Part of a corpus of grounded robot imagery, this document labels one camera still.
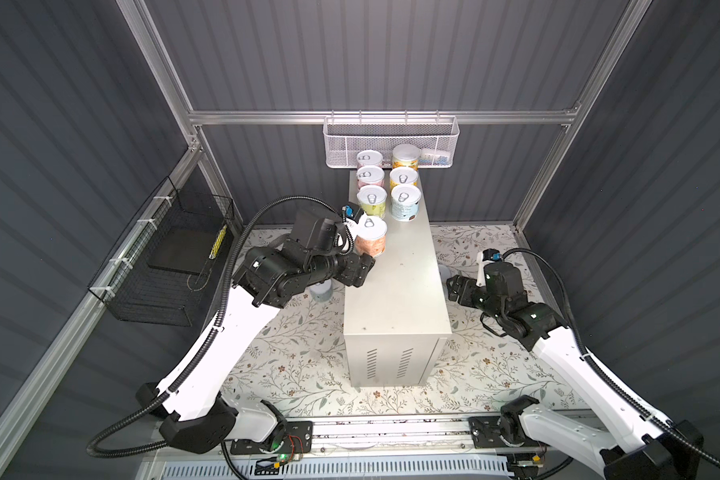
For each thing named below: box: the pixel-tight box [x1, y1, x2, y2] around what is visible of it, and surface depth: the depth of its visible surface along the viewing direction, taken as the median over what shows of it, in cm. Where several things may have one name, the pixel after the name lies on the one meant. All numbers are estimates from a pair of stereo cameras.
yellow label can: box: [356, 184, 388, 218], surface depth 73 cm
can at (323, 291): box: [310, 279, 334, 302], surface depth 56 cm
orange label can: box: [392, 144, 421, 171], surface depth 82 cm
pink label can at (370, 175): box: [356, 165, 385, 188], surface depth 79 cm
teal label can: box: [390, 184, 421, 222], surface depth 74 cm
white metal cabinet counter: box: [344, 171, 452, 388], surface depth 62 cm
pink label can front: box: [356, 149, 383, 168], surface depth 84 cm
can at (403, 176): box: [389, 166, 419, 191], surface depth 78 cm
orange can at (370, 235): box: [355, 215, 388, 256], surface depth 66 cm
